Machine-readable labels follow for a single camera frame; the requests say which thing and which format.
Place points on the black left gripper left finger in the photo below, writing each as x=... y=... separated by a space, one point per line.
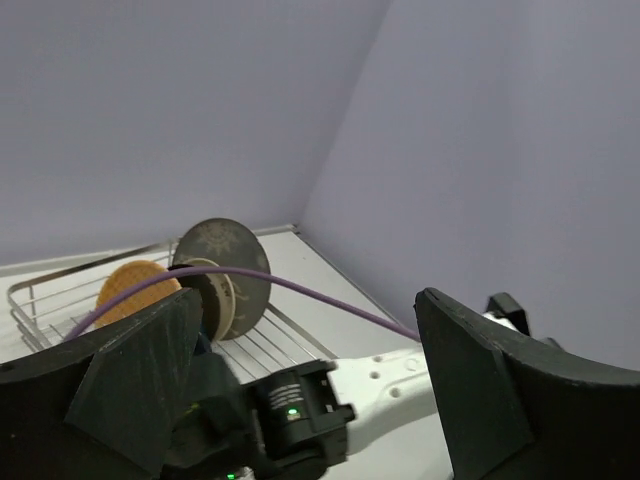
x=88 y=410

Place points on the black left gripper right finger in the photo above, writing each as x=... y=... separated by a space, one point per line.
x=513 y=407

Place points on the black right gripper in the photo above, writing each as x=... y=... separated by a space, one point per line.
x=218 y=431

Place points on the cream plate with black patch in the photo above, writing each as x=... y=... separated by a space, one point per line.
x=221 y=306

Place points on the dark blue glazed plate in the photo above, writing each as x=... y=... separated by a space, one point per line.
x=203 y=345

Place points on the glossy black plate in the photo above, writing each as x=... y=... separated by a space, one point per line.
x=198 y=283

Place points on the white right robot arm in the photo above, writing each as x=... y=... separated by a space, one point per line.
x=302 y=421

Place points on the metal wire dish rack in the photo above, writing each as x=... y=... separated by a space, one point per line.
x=42 y=303

